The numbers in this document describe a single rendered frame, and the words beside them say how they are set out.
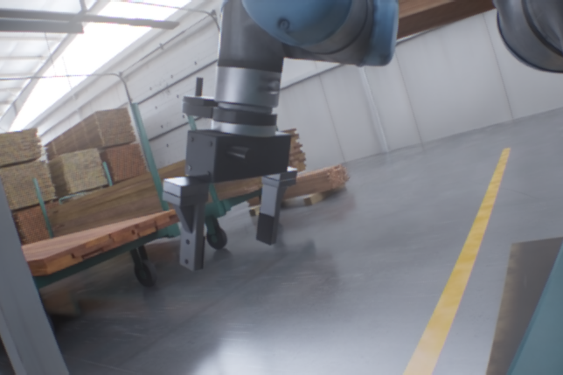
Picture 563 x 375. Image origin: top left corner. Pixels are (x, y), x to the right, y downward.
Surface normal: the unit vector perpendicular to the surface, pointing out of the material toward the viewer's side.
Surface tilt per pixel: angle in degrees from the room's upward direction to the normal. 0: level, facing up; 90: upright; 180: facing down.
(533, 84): 92
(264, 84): 113
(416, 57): 86
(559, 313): 0
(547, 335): 0
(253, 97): 104
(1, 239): 90
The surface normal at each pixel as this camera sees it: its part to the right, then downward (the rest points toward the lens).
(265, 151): 0.76, 0.22
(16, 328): 0.77, -0.20
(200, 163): -0.64, 0.11
